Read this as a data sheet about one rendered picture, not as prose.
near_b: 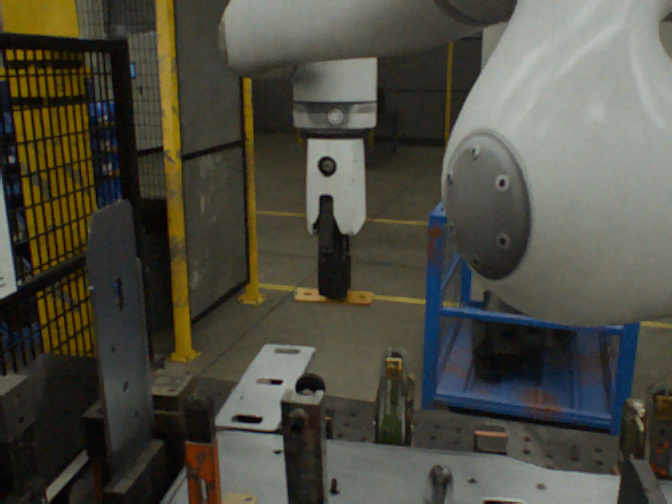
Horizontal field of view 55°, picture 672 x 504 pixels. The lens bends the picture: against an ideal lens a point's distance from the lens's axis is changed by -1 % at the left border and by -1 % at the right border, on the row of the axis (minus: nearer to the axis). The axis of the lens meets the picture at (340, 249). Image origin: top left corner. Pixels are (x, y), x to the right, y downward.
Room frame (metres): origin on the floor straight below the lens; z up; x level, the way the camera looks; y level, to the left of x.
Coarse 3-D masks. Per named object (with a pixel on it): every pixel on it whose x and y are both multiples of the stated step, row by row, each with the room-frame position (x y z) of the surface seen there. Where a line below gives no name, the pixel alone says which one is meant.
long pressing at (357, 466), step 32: (224, 448) 0.78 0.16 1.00; (256, 448) 0.78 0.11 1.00; (352, 448) 0.78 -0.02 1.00; (384, 448) 0.78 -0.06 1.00; (416, 448) 0.78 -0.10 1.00; (224, 480) 0.70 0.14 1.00; (256, 480) 0.70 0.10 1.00; (352, 480) 0.70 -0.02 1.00; (384, 480) 0.70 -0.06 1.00; (416, 480) 0.70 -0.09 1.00; (480, 480) 0.70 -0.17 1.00; (512, 480) 0.70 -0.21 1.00; (544, 480) 0.70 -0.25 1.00; (576, 480) 0.70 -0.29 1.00; (608, 480) 0.70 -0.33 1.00
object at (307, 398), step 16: (304, 384) 0.55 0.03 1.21; (320, 384) 0.55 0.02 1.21; (288, 400) 0.52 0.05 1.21; (304, 400) 0.52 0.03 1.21; (320, 400) 0.52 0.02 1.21; (288, 416) 0.52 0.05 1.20; (304, 416) 0.51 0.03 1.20; (320, 416) 0.51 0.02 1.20; (288, 432) 0.52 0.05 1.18; (304, 432) 0.52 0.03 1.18; (320, 432) 0.51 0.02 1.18; (288, 448) 0.52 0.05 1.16; (304, 448) 0.52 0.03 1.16; (320, 448) 0.52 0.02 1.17; (288, 464) 0.52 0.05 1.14; (304, 464) 0.52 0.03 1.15; (320, 464) 0.52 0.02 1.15; (288, 480) 0.53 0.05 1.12; (304, 480) 0.53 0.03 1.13; (320, 480) 0.52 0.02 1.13; (288, 496) 0.53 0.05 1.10; (304, 496) 0.53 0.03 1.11; (320, 496) 0.53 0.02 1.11
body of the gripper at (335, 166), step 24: (312, 144) 0.65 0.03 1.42; (336, 144) 0.64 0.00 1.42; (360, 144) 0.68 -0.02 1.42; (312, 168) 0.64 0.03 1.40; (336, 168) 0.65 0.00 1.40; (360, 168) 0.67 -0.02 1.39; (312, 192) 0.64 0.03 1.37; (336, 192) 0.63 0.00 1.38; (360, 192) 0.68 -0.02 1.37; (312, 216) 0.64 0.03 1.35; (336, 216) 0.63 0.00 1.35; (360, 216) 0.67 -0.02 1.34
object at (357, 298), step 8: (296, 296) 0.68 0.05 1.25; (304, 296) 0.68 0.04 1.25; (312, 296) 0.68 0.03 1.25; (320, 296) 0.68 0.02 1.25; (328, 296) 0.68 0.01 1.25; (352, 296) 0.68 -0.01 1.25; (360, 296) 0.68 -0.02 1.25; (368, 296) 0.68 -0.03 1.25; (344, 304) 0.66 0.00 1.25; (352, 304) 0.66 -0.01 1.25; (360, 304) 0.66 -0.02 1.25; (368, 304) 0.66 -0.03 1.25
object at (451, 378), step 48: (432, 240) 2.46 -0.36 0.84; (432, 288) 2.45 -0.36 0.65; (432, 336) 2.45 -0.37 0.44; (480, 336) 3.05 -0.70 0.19; (528, 336) 2.65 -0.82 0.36; (576, 336) 3.09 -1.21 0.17; (624, 336) 2.23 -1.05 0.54; (432, 384) 2.45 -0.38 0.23; (480, 384) 2.58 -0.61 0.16; (528, 384) 2.58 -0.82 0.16; (576, 384) 2.56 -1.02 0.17; (624, 384) 2.22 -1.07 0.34
